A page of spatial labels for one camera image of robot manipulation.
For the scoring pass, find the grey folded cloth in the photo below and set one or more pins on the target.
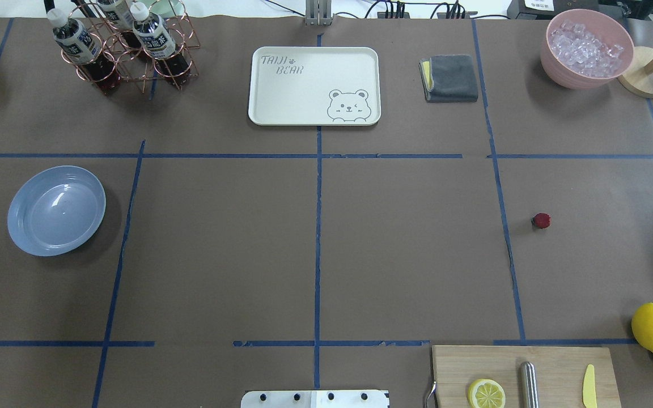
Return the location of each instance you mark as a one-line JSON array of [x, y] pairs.
[[449, 79]]

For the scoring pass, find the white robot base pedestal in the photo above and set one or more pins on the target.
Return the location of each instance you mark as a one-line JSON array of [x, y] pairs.
[[316, 398]]

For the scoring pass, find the cream bear print tray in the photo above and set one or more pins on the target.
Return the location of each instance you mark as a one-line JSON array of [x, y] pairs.
[[314, 86]]

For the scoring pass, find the steel muddler rod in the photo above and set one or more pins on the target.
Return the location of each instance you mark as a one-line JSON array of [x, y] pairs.
[[528, 376]]

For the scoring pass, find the dark drink bottle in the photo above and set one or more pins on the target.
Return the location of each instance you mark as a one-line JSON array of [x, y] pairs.
[[119, 15], [83, 50], [152, 32]]

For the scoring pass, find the yellow plastic knife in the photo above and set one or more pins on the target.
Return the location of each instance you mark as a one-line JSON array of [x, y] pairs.
[[589, 397]]

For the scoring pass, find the pink bowl of ice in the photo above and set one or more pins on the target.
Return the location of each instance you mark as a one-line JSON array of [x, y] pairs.
[[584, 49]]

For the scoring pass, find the red strawberry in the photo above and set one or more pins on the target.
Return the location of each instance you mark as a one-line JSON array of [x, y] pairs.
[[541, 220]]

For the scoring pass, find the wooden cutting board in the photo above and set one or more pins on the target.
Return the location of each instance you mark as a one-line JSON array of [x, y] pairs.
[[559, 371]]

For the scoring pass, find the dark drink bottle front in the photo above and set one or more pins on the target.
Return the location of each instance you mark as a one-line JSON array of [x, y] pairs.
[[83, 50]]

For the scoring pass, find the dark drink bottle back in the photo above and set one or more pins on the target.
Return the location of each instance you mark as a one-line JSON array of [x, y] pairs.
[[119, 15]]

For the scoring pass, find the copper wire bottle rack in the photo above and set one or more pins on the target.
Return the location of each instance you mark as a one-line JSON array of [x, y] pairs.
[[106, 51]]

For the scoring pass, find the blue round plate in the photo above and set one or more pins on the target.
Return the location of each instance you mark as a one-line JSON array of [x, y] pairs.
[[56, 211]]

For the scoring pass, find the dark drink bottle middle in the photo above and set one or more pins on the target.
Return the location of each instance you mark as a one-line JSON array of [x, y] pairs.
[[152, 32]]

